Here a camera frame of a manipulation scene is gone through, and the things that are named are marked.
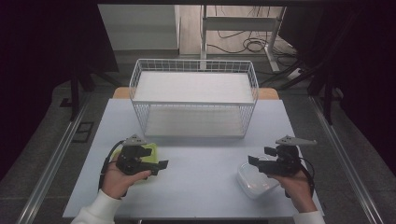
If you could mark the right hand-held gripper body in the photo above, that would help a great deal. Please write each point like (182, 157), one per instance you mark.
(285, 160)

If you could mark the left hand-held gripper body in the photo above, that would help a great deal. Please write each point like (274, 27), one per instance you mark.
(130, 158)

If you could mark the green lidded food container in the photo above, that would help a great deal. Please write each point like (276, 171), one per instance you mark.
(152, 155)

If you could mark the clear plastic food container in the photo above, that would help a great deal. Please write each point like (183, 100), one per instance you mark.
(253, 183)

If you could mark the person's left hand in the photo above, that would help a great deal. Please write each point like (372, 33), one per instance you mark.
(116, 182)

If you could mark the person's right hand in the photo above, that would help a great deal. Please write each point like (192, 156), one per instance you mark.
(295, 189)

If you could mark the black floor plate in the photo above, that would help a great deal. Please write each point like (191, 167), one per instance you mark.
(83, 132)

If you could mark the wooden table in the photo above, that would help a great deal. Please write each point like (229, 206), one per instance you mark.
(120, 92)

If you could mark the black metal stand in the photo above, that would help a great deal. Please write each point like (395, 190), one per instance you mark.
(327, 93)
(74, 93)

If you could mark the white power strip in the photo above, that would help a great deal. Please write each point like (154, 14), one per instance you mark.
(295, 74)

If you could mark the dark curtain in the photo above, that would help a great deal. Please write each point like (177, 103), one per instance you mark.
(367, 77)
(37, 62)

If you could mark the white cabinet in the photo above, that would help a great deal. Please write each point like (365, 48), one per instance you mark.
(140, 28)

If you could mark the aluminium floor rail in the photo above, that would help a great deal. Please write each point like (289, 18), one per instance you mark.
(53, 161)
(342, 155)

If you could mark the white metal desk frame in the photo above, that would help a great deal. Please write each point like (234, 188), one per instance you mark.
(236, 23)

